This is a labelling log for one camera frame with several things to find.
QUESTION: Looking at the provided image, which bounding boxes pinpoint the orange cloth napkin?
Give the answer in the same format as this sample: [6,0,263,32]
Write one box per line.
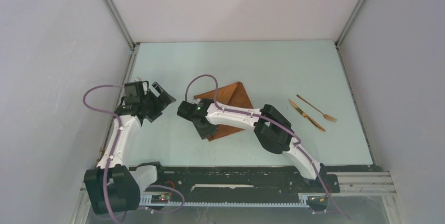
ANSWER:
[194,82,259,141]

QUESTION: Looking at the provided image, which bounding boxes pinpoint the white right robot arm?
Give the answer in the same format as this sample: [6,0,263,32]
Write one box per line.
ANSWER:
[177,99,326,191]

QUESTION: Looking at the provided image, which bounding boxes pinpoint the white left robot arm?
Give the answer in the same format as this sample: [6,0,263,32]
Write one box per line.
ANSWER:
[83,81,176,215]

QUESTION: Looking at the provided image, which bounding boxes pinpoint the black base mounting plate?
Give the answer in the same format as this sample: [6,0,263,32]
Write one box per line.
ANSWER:
[140,166,340,207]

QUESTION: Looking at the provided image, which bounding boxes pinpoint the gold knife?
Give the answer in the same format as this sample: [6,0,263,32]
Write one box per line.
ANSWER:
[289,99,326,132]

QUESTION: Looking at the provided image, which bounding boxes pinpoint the gold fork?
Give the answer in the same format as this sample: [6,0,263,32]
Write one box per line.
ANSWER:
[296,94,337,123]

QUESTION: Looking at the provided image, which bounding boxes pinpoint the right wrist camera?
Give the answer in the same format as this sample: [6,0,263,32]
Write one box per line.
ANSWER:
[177,101,199,122]

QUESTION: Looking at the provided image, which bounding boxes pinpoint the aluminium frame rail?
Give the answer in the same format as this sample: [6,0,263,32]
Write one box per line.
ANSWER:
[71,170,407,224]

